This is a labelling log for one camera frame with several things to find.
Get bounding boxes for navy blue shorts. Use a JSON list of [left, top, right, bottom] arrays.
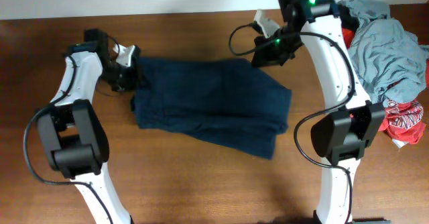
[[131, 58, 292, 160]]

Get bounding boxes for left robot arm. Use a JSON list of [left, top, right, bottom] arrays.
[[23, 29, 141, 223]]

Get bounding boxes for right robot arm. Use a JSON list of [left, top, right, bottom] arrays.
[[250, 0, 385, 224]]

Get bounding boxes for black garment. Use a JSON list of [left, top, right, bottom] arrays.
[[338, 5, 359, 33]]

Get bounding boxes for grey t-shirt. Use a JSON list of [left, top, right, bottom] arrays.
[[338, 0, 428, 105]]

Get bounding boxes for red printed t-shirt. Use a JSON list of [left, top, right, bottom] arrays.
[[343, 28, 427, 147]]

